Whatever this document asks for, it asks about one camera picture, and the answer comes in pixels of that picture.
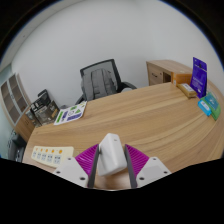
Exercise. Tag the dark sofa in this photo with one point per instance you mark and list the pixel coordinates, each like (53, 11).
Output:
(15, 148)

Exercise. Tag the grey backpack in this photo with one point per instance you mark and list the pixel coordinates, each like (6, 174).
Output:
(98, 83)

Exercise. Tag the printed paper sheet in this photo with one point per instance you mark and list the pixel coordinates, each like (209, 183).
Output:
(70, 114)

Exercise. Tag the small green box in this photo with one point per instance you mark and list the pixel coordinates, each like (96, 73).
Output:
(214, 105)

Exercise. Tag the black mesh office chair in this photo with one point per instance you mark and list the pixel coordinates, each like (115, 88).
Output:
(100, 65)

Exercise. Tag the large brown cardboard box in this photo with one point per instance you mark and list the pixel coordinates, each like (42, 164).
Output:
(48, 113)

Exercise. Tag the small light wooden box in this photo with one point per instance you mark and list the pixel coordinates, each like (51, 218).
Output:
(186, 90)

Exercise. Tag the purple upright card box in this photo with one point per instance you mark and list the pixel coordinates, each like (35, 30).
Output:
(199, 78)

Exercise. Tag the small blue box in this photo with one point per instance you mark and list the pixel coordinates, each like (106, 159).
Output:
(204, 107)

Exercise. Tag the cream power strip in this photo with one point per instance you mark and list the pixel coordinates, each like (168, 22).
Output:
(51, 155)

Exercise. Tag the white charger block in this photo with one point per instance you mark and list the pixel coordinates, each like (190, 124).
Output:
(111, 155)

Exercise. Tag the orange cardboard box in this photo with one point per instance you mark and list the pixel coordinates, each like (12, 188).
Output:
(181, 78)

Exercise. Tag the wooden side drawer desk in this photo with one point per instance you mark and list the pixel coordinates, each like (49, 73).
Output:
(160, 71)

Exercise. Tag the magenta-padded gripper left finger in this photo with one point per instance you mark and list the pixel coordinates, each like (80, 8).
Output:
(71, 170)

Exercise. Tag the small dark cardboard box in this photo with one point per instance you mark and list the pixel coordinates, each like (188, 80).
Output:
(32, 119)

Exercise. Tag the wooden glass-door cabinet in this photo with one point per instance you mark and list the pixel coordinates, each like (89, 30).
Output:
(13, 103)

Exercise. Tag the black printed carton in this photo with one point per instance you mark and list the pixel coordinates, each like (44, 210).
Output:
(40, 98)

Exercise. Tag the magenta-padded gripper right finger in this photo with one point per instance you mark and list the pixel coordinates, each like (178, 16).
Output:
(151, 168)

